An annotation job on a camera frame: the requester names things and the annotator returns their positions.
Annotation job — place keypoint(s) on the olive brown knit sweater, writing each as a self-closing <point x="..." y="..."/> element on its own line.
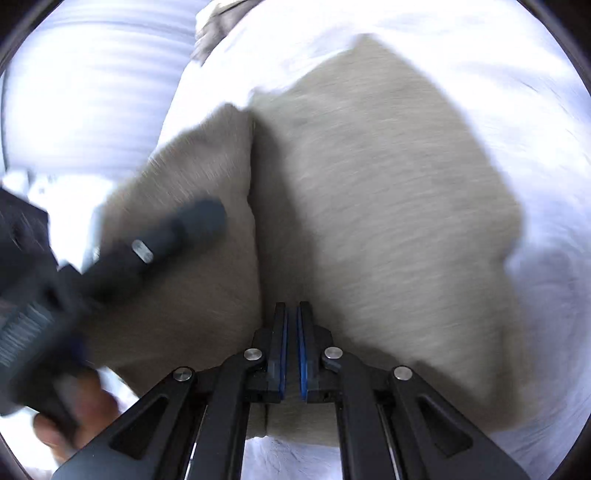
<point x="360" y="190"/>

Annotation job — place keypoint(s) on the striped beige brown clothes pile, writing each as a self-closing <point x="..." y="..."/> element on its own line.
<point x="214" y="22"/>

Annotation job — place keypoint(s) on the lavender plush bed blanket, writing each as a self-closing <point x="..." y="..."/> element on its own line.
<point x="99" y="86"/>

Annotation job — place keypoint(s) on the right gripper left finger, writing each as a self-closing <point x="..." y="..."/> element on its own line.
<point x="191" y="425"/>

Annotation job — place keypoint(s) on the person's left hand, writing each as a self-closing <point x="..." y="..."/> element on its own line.
<point x="93" y="409"/>

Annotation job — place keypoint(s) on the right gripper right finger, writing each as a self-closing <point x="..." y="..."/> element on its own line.
<point x="392" y="424"/>

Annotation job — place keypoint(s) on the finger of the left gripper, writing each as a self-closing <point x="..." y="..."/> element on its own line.
<point x="124" y="269"/>

